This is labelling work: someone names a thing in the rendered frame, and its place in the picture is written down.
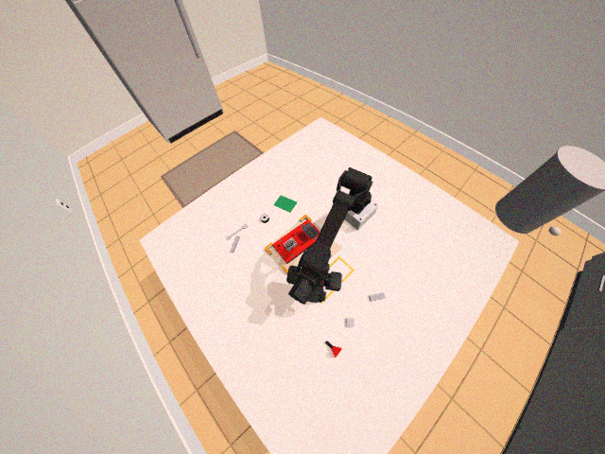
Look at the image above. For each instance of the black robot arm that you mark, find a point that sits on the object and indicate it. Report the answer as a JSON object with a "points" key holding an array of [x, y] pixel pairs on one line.
{"points": [[313, 266]]}

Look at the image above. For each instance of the green flat rectangle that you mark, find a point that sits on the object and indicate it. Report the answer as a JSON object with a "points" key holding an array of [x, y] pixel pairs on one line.
{"points": [[285, 203]]}

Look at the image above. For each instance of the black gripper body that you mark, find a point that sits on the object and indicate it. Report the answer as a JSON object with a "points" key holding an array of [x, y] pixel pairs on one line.
{"points": [[334, 278]]}

